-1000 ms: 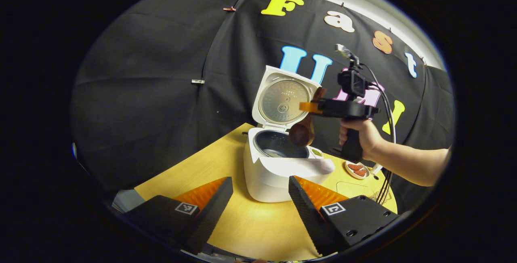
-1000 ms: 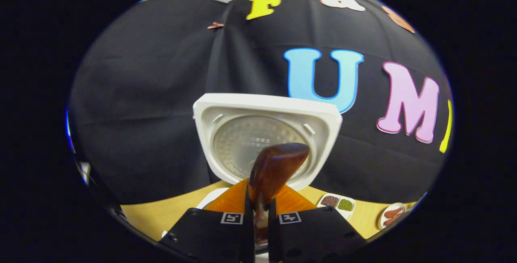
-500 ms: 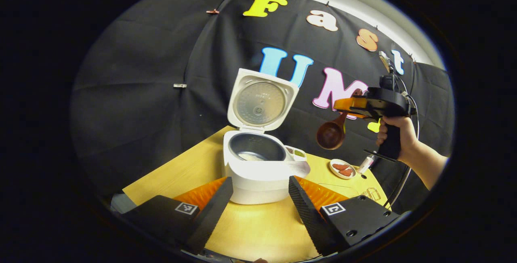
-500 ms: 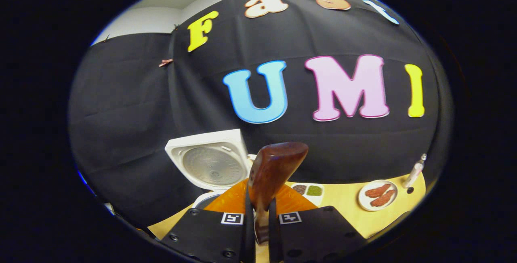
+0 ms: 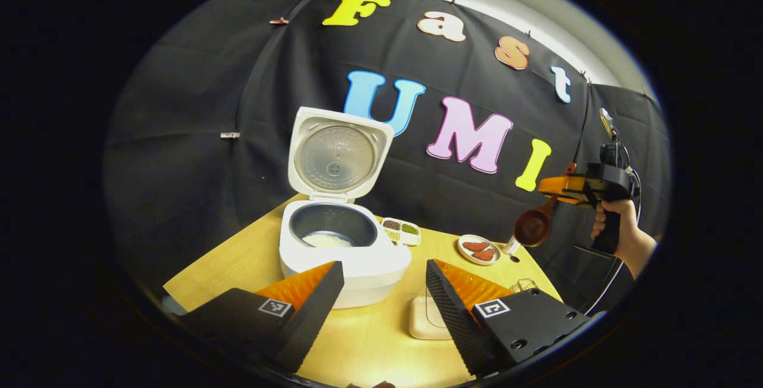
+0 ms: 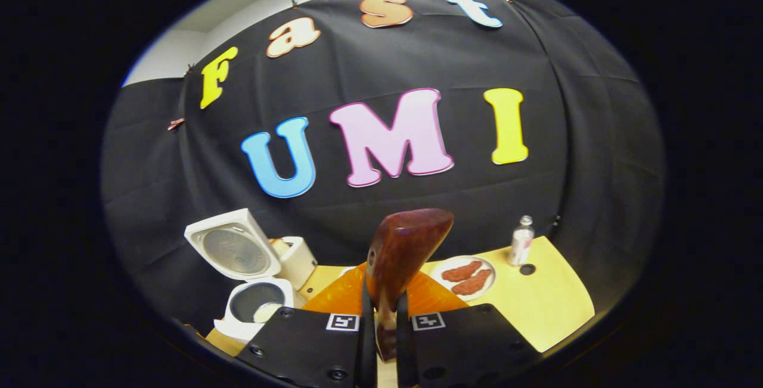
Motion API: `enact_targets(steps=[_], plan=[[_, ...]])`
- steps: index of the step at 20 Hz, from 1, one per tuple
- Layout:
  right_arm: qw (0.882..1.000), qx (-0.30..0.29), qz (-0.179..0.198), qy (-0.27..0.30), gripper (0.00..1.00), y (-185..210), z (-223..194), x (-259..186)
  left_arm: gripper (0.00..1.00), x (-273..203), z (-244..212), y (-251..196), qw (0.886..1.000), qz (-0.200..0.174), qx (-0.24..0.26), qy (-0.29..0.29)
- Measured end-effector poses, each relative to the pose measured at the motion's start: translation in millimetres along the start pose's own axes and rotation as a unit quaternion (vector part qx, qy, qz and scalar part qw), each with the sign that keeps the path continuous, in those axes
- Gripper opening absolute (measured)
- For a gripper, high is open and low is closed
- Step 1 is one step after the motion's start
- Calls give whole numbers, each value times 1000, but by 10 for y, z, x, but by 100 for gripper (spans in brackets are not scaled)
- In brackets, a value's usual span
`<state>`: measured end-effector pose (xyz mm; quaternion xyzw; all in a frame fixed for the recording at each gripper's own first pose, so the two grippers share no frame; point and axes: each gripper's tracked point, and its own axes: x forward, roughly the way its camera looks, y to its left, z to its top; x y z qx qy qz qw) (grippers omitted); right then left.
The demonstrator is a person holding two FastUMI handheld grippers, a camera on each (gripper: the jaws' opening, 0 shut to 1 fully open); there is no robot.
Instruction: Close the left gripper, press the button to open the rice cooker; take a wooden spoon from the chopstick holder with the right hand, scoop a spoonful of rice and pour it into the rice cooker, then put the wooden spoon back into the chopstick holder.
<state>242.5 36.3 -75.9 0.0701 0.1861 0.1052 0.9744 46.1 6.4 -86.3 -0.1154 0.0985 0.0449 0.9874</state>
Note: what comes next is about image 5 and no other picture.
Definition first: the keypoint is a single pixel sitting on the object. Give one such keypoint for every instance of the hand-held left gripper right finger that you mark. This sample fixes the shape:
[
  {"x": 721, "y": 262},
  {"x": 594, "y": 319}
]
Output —
[{"x": 453, "y": 316}]

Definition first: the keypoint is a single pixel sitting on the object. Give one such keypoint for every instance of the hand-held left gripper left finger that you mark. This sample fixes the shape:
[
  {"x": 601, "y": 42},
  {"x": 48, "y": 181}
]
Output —
[{"x": 316, "y": 310}]

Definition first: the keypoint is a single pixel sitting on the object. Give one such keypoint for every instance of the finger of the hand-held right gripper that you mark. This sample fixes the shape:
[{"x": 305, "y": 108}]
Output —
[{"x": 563, "y": 188}]

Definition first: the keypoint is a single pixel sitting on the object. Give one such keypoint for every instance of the clear tray of rice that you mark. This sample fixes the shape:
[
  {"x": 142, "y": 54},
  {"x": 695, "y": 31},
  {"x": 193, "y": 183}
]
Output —
[{"x": 423, "y": 322}]

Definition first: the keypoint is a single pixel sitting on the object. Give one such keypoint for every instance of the brown wooden spoon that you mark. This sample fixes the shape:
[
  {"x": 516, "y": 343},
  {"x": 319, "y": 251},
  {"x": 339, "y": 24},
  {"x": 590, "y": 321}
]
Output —
[{"x": 532, "y": 227}]

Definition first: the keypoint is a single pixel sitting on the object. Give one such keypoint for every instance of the white rice portion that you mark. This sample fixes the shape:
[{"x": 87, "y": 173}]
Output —
[{"x": 326, "y": 240}]

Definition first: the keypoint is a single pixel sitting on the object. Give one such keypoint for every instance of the white rice cooker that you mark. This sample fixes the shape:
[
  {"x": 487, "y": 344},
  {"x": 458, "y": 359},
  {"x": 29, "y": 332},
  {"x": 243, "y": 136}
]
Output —
[{"x": 369, "y": 263}]

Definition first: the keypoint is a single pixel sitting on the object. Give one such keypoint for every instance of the white round plate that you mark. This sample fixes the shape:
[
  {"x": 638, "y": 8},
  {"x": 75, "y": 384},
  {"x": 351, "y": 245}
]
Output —
[{"x": 468, "y": 255}]

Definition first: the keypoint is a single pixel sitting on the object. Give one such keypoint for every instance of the red-brown sausage piece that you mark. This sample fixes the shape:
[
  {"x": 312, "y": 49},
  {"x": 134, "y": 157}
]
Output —
[
  {"x": 475, "y": 246},
  {"x": 484, "y": 254}
]

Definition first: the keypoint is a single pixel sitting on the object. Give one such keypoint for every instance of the clear bottle with pink label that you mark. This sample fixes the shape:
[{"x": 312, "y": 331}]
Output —
[{"x": 511, "y": 248}]

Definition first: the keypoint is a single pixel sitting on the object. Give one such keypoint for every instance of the white divided dish of grains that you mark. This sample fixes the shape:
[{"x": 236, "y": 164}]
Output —
[{"x": 400, "y": 232}]

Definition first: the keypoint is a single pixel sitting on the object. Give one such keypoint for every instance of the black backdrop cloth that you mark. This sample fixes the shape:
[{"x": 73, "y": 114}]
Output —
[{"x": 197, "y": 137}]

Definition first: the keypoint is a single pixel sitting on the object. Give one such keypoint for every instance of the copper cloth clip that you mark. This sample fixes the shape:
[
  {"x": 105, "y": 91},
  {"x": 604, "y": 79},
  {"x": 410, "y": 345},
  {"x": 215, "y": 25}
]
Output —
[{"x": 278, "y": 20}]

